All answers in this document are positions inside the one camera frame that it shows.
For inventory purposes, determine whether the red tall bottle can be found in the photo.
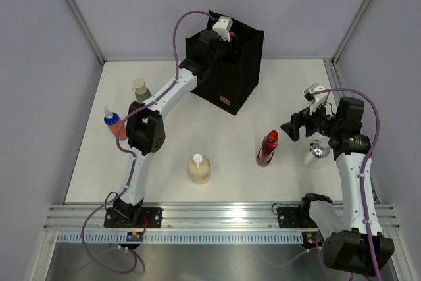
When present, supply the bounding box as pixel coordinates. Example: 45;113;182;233
256;130;279;167

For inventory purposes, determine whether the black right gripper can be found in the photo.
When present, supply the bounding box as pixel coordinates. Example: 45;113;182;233
281;98;341;142

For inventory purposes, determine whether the orange bottle blue cap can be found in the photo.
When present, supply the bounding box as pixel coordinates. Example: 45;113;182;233
103;106;127;140

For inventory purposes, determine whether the cream bottle white pump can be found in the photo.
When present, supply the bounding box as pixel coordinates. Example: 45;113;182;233
187;153;211;184

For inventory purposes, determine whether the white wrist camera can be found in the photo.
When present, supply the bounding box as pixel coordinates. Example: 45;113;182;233
304;83;329;115
212;16;233;42

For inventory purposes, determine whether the white bottle chrome cap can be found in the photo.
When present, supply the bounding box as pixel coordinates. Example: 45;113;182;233
303;139;330;168

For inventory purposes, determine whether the white slotted cable duct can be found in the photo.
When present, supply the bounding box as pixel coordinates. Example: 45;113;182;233
57;230;305;244

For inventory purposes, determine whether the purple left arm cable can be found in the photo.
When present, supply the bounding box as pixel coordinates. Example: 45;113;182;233
80;10;216;272

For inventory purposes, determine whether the aluminium frame post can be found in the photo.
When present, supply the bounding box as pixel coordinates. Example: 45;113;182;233
64;0;107;65
331;0;372;66

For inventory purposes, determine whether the aluminium frame post left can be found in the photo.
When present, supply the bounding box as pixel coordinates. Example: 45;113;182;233
64;0;107;65

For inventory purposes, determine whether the aluminium frame post right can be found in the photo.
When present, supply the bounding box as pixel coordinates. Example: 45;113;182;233
331;0;372;66

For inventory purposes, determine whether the grey bottle beige cap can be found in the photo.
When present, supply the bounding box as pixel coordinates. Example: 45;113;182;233
132;78;152;103

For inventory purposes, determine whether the black canvas bag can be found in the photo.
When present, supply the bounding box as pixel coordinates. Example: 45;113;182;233
180;11;264;115

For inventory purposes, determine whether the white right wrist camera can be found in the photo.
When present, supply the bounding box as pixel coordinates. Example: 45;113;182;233
304;83;329;115

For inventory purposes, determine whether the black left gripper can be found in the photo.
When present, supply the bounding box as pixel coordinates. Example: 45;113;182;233
207;34;243;66

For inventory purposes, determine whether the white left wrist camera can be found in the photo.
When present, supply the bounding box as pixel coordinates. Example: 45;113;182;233
212;16;233;42

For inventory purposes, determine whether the aluminium rail front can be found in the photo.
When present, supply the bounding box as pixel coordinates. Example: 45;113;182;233
42;204;401;231

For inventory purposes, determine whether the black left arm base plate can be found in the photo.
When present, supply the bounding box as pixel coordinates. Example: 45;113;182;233
103;207;163;228

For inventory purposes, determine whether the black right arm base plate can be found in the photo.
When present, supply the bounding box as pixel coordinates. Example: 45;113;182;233
276;207;317;228

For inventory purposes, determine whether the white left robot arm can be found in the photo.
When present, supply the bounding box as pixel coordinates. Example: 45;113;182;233
104;28;237;228

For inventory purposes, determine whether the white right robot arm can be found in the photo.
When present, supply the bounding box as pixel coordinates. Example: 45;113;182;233
281;97;395;277

